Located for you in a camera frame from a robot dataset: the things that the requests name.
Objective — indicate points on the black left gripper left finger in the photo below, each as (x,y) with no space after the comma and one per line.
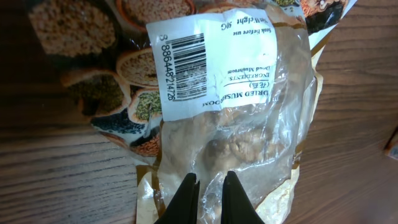
(183,207)

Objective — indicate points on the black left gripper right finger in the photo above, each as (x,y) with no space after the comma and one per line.
(236,206)

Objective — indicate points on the dried mushroom pouch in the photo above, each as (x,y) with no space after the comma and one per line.
(201,87)

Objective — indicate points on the orange Kleenex tissue pack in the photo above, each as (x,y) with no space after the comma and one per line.
(391,148)

